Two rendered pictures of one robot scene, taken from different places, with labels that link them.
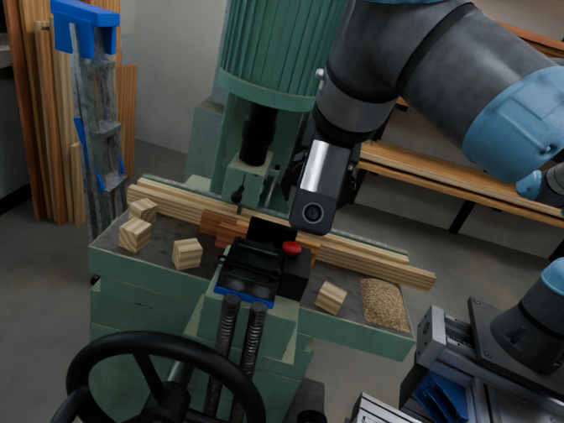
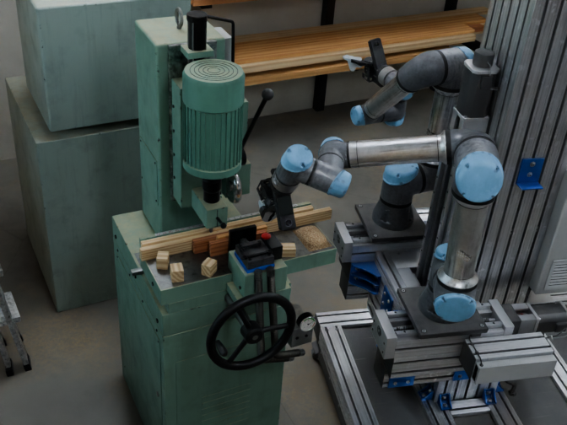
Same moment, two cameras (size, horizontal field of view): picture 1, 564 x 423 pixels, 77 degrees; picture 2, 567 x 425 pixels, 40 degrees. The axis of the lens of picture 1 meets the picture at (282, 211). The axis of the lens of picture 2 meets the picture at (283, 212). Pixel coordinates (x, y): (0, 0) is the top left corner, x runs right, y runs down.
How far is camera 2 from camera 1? 1.82 m
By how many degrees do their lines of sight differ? 23
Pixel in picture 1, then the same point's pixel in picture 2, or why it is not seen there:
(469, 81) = (323, 183)
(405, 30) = (304, 175)
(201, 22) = not seen: outside the picture
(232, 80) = (205, 174)
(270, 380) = not seen: hidden behind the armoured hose
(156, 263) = (197, 280)
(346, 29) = (285, 174)
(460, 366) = (365, 250)
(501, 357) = (382, 233)
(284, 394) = (283, 316)
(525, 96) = (336, 183)
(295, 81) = (234, 160)
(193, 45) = not seen: outside the picture
